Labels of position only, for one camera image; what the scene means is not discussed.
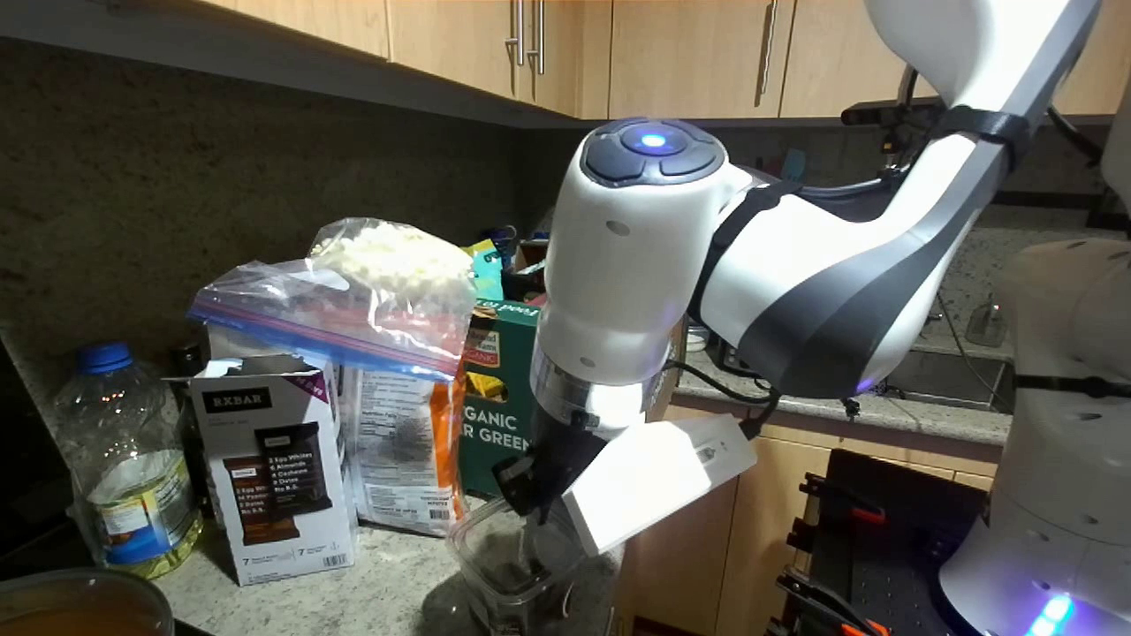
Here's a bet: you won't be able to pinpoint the clear soap dispenser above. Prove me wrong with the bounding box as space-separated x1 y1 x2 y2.
965 295 1017 350

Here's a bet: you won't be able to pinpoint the orange snack bag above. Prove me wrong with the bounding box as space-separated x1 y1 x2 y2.
340 361 471 542

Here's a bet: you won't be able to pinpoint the black stereo camera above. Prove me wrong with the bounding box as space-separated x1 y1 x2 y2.
836 100 947 131

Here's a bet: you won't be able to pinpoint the stainless steel sink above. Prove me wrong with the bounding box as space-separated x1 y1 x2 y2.
876 346 1017 412

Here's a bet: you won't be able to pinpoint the orange black clamp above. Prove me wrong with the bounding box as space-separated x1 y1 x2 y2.
774 569 893 636
794 471 891 533

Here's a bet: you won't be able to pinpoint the plastic jug blue cap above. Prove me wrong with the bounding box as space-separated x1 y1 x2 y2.
47 338 206 586

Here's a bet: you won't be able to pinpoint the black robot cart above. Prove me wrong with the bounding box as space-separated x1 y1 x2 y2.
769 447 993 636

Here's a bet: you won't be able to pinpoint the green cardboard produce box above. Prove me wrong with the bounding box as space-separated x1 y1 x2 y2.
455 240 558 503

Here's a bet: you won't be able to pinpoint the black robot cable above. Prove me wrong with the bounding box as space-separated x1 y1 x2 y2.
674 338 787 441

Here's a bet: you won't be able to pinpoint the white RXBAR box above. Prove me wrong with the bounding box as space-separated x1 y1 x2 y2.
188 350 359 589

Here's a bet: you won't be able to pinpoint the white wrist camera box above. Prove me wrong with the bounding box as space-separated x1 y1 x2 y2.
558 418 759 557

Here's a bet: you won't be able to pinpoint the wooden lower cabinets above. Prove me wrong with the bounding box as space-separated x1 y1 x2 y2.
611 402 1004 636

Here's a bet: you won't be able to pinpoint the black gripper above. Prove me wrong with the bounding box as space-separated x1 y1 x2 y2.
492 418 605 524

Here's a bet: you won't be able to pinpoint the clear zip popcorn bag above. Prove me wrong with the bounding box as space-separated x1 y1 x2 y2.
188 216 476 382

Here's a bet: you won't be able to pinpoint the teal snack bag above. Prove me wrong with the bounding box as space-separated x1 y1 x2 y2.
468 238 509 308

